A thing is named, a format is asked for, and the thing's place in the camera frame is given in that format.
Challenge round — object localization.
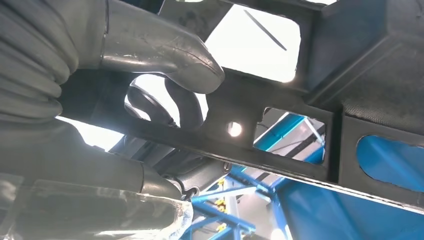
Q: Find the blue metal shelf rack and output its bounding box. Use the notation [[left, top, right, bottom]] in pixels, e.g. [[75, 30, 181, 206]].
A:
[[178, 112, 424, 240]]

